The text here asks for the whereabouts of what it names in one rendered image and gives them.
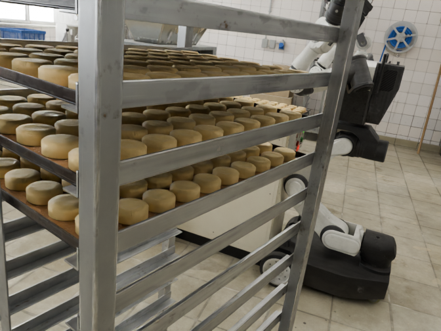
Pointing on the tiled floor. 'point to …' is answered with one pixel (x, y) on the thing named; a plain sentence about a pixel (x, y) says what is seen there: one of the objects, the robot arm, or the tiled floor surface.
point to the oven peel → (429, 110)
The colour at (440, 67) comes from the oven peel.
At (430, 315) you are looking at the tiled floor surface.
